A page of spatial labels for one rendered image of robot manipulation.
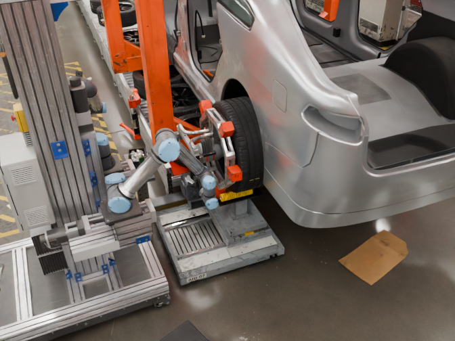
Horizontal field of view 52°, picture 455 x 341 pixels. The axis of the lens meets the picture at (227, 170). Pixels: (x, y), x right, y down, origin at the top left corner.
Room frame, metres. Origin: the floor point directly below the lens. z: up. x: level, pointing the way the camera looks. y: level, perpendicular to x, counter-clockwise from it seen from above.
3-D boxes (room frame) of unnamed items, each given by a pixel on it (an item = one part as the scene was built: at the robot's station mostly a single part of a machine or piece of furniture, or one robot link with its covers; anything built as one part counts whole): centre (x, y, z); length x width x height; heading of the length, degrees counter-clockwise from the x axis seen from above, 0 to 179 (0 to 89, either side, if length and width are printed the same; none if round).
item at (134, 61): (5.08, 0.88, 0.69); 0.52 x 0.17 x 0.35; 111
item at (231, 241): (2.83, -0.07, 0.13); 0.50 x 0.36 x 0.10; 21
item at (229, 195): (2.67, -0.06, 0.51); 0.29 x 0.06 x 0.06; 111
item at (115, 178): (2.16, 0.65, 0.98); 0.13 x 0.12 x 0.14; 16
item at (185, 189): (3.07, 0.17, 0.26); 0.42 x 0.18 x 0.35; 111
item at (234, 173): (2.45, -0.04, 0.85); 0.09 x 0.08 x 0.07; 21
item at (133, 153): (3.13, 0.72, 0.51); 0.20 x 0.14 x 0.13; 12
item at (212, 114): (2.74, 0.07, 0.85); 0.54 x 0.07 x 0.54; 21
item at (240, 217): (2.81, -0.08, 0.32); 0.40 x 0.30 x 0.28; 21
